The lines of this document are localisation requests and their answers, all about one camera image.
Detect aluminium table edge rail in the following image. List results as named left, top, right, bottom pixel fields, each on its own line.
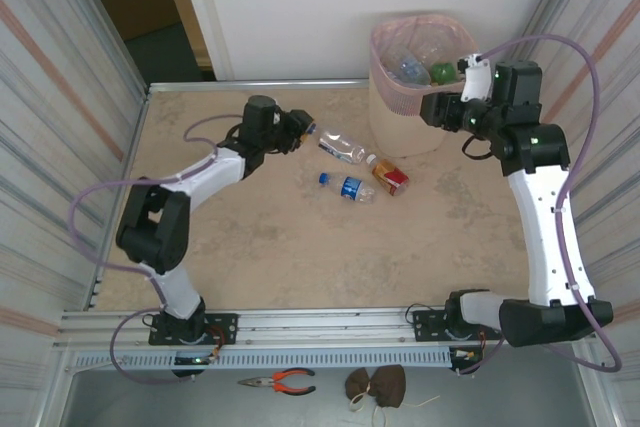
left=146, top=78, right=372, bottom=96

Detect black controller board green light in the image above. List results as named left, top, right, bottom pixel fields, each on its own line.
left=172, top=354, right=221, bottom=367

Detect clear bottle blue red label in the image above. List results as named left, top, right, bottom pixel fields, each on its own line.
left=305, top=122, right=370, bottom=166

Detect brown cloth pouch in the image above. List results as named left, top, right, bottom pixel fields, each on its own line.
left=369, top=364, right=407, bottom=408
left=344, top=367, right=375, bottom=401

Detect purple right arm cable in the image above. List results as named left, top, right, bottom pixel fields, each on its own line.
left=457, top=34, right=624, bottom=377

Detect green bottle yellow cap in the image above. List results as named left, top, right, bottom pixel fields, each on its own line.
left=429, top=61, right=457, bottom=86

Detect purple plastic bin liner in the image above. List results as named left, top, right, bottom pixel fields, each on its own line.
left=369, top=12, right=476, bottom=116

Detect translucent striped enclosure panel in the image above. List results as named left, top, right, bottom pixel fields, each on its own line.
left=499, top=0, right=640, bottom=427
left=0, top=0, right=150, bottom=427

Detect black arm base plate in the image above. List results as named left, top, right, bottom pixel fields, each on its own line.
left=149, top=313, right=239, bottom=347
left=411, top=307, right=503, bottom=343

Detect wide aluminium mounting rail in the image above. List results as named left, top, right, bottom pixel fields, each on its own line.
left=58, top=304, right=599, bottom=348

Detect orange red label bottle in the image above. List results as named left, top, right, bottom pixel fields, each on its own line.
left=366, top=153, right=410, bottom=197

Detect slotted grey cable duct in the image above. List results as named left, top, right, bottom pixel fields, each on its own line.
left=74, top=349, right=454, bottom=371

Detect beige plastic waste bin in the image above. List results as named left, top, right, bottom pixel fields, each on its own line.
left=368, top=12, right=476, bottom=159

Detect orange handled pliers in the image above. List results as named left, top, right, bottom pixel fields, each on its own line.
left=237, top=368, right=317, bottom=396

